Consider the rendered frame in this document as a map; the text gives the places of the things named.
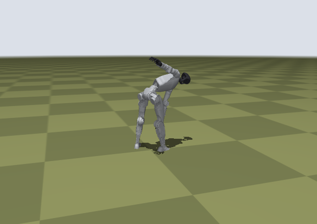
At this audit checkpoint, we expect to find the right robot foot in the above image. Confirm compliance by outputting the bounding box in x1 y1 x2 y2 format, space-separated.
158 146 170 152

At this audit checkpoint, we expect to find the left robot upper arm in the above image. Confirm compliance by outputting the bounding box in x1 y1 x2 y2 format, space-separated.
163 89 173 106

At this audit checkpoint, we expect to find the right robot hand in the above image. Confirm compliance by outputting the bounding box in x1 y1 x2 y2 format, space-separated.
149 57 162 66

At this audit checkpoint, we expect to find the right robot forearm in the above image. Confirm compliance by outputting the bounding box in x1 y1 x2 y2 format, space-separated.
156 62 172 70

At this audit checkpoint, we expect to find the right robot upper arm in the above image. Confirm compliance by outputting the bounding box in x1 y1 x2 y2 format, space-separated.
166 67 180 78

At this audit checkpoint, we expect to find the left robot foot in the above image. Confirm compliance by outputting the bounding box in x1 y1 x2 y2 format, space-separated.
134 143 141 149

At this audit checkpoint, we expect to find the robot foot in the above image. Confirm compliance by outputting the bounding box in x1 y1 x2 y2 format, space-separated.
134 143 141 149
158 146 170 152

